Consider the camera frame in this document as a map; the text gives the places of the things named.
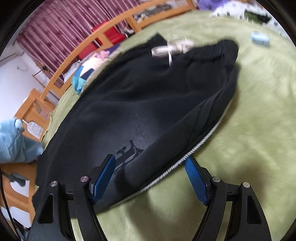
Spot black pants with white stripe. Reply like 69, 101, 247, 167
33, 34, 238, 212

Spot colourful geometric pillow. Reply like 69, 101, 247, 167
71, 50, 111, 95

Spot wooden bed frame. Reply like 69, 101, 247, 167
0, 0, 197, 223

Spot white dotted cloth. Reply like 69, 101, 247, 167
210, 1, 272, 24

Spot small light blue object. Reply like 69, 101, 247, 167
250, 31, 270, 47

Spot grey dustpan hanging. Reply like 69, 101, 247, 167
3, 172, 29, 187

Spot light blue fleece garment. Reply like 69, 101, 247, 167
1, 118, 44, 164

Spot purple plush toy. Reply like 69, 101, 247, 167
197, 0, 229, 11

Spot green plush blanket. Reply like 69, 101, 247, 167
41, 10, 296, 241

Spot red chair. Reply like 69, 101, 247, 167
77, 43, 97, 60
91, 20, 126, 45

